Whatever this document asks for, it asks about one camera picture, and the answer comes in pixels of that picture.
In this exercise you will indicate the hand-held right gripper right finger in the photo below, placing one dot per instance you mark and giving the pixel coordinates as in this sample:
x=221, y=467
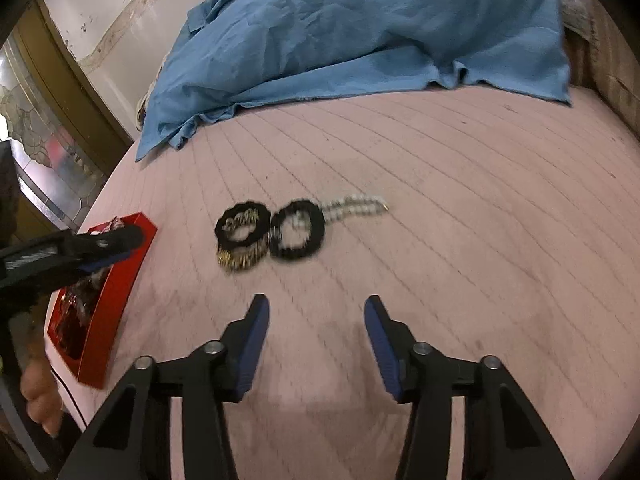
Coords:
x=382, y=345

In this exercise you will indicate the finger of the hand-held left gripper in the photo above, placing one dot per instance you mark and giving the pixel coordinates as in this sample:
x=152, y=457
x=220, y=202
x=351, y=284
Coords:
x=107, y=261
x=115, y=237

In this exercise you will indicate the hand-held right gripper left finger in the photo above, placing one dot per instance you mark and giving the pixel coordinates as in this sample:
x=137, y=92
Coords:
x=252, y=345

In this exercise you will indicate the red box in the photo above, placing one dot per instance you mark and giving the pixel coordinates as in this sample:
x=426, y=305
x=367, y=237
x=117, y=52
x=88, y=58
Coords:
x=107, y=310

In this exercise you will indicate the person's left hand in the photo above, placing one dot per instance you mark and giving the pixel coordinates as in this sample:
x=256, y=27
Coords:
x=40, y=390

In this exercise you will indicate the white pearl strand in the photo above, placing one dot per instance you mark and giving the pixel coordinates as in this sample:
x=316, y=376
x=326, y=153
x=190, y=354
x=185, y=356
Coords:
x=360, y=206

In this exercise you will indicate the blue cloth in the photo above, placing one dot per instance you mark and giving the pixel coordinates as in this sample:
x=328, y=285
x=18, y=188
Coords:
x=360, y=30

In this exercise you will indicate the grey quilted pillow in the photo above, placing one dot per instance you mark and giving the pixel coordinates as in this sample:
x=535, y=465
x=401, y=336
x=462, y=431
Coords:
x=575, y=5

